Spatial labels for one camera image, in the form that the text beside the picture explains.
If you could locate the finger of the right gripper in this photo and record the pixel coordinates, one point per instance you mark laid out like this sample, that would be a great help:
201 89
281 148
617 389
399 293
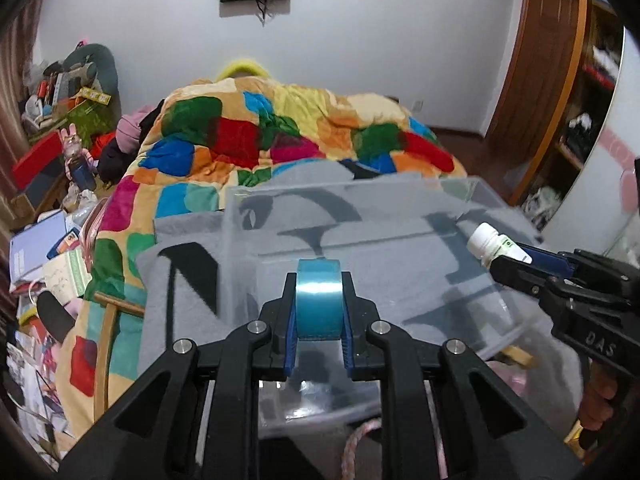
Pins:
522 277
547 264

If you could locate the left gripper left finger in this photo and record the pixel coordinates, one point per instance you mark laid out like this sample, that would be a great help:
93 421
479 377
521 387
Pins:
275 353

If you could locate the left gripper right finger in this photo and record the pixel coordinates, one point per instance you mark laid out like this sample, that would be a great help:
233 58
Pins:
365 352

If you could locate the blue tape roll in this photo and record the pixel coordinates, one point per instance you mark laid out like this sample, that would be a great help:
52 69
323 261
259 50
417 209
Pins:
319 299

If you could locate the white pill bottle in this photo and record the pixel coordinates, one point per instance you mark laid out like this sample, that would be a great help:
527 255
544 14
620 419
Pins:
486 244

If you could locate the right hand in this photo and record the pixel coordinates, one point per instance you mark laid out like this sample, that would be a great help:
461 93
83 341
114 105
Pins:
595 408

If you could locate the wooden clip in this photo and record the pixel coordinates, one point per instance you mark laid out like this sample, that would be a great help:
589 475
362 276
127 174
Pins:
514 355

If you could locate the grey black blanket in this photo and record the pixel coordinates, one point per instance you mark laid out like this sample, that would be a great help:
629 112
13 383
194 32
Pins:
180 274

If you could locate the clear plastic storage box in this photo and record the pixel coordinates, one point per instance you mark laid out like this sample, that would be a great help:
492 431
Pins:
403 241

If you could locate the wooden stick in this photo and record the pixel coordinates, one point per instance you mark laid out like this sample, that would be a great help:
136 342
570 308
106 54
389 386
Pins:
112 307

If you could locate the colourful patchwork quilt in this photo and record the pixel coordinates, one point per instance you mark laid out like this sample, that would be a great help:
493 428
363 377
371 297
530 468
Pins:
206 138

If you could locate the pink plush rabbit toy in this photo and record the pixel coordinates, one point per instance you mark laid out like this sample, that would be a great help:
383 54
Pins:
79 165

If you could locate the yellow pillow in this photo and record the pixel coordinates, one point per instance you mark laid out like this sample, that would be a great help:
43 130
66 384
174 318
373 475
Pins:
242 67

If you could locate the blue white book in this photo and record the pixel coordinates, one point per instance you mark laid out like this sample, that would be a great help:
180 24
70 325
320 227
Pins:
29 248

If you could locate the red box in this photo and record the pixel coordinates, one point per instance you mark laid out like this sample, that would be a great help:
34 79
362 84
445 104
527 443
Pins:
36 159

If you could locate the dark green chair back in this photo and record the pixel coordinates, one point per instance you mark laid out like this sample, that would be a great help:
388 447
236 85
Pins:
104 63

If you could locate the striped brown curtain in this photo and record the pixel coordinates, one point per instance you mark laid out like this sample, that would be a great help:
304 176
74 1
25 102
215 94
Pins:
17 43

